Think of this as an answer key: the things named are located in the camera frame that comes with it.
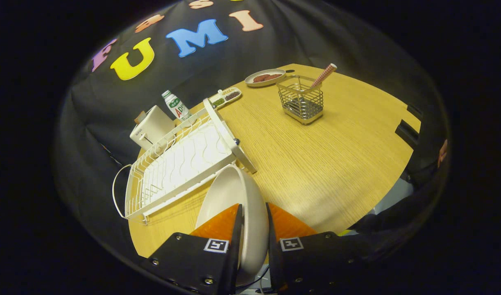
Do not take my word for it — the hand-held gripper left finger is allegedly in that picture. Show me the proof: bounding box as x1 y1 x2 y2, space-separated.
140 203 243 295

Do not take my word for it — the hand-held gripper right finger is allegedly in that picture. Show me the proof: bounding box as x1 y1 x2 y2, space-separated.
266 202 372 295

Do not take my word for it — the cream white plate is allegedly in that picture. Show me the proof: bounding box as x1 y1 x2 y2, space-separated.
195 164 270 287

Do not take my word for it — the white wire dish rack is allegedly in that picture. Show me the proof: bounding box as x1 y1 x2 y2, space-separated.
112 98 258 225

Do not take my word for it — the metal wire basket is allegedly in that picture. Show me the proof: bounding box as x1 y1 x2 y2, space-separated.
276 75 324 125

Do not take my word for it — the white divided dish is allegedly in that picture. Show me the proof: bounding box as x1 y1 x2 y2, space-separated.
209 87 243 108

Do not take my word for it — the grey plate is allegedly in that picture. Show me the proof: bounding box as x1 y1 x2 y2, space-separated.
245 69 286 87

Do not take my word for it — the white toaster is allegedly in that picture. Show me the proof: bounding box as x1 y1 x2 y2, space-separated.
130 105 176 151

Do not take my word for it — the white bottle green label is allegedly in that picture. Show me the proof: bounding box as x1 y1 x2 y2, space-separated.
161 90 190 121

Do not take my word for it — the black backdrop cloth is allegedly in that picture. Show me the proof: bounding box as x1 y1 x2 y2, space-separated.
54 0 451 263

